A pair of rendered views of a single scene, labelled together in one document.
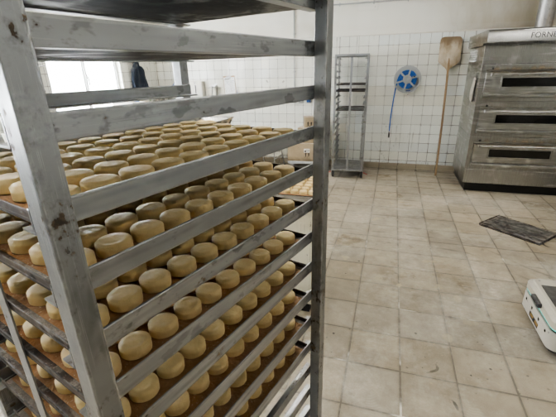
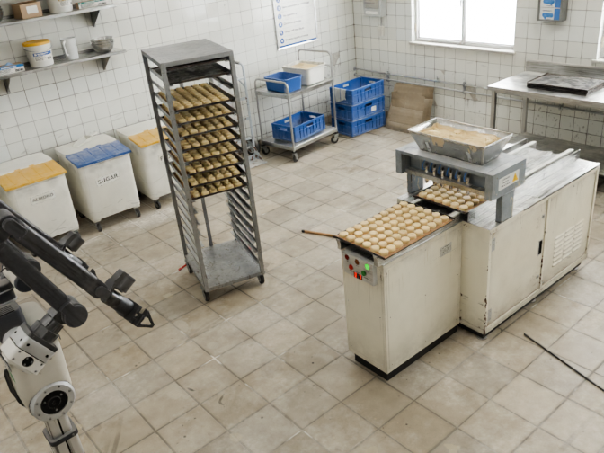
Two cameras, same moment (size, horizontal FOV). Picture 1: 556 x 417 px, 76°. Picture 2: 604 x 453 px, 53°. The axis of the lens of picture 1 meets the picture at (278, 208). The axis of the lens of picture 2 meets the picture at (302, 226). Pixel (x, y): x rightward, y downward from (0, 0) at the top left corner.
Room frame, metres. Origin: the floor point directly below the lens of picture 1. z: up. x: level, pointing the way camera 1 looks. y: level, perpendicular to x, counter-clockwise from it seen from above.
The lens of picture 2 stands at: (3.68, -2.85, 2.54)
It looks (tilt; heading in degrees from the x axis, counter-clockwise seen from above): 27 degrees down; 125
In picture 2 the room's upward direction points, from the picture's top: 6 degrees counter-clockwise
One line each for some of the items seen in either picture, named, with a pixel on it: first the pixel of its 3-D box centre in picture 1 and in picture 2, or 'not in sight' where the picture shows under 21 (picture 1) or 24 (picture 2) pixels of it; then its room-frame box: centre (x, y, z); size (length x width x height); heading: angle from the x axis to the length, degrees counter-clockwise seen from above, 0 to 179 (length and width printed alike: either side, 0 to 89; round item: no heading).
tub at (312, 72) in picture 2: not in sight; (304, 73); (-0.27, 3.23, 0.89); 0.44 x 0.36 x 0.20; 171
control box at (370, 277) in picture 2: not in sight; (359, 267); (2.27, -0.29, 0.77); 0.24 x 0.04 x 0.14; 162
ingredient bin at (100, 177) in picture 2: not in sight; (100, 182); (-1.16, 0.70, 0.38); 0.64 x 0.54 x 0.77; 162
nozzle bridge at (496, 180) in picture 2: not in sight; (457, 179); (2.54, 0.53, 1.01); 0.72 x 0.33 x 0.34; 162
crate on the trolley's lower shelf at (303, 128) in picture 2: not in sight; (298, 126); (-0.31, 3.05, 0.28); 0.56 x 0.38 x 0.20; 81
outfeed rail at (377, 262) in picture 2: not in sight; (487, 199); (2.71, 0.60, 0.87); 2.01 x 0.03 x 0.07; 72
